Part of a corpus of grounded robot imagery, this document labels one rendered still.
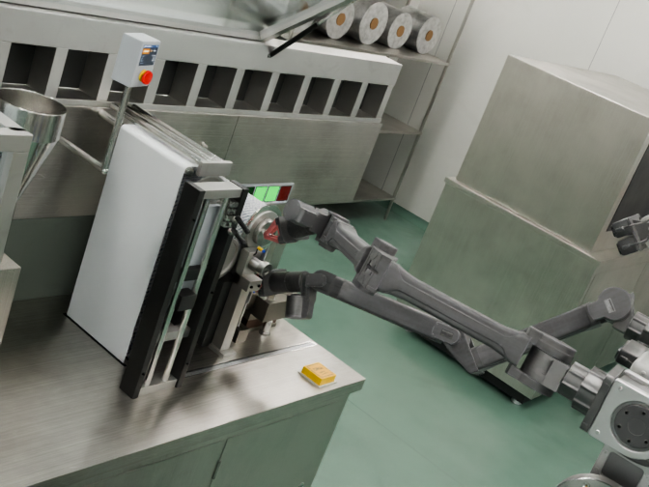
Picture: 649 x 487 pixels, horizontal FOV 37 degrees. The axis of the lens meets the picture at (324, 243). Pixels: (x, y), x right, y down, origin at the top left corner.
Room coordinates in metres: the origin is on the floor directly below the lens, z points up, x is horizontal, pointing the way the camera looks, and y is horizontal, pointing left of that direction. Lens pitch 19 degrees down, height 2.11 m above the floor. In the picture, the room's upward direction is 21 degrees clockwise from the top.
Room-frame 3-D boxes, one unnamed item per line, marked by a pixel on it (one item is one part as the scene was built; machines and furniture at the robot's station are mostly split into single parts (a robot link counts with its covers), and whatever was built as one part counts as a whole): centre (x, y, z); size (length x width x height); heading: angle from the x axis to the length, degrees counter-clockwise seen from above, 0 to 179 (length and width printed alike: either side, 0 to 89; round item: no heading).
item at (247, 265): (2.32, 0.15, 1.05); 0.06 x 0.05 x 0.31; 57
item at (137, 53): (1.92, 0.49, 1.66); 0.07 x 0.07 x 0.10; 73
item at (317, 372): (2.38, -0.11, 0.91); 0.07 x 0.07 x 0.02; 57
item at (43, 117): (1.82, 0.65, 1.50); 0.14 x 0.14 x 0.06
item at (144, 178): (2.17, 0.48, 1.17); 0.34 x 0.05 x 0.54; 57
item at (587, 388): (1.64, -0.55, 1.45); 0.09 x 0.08 x 0.12; 154
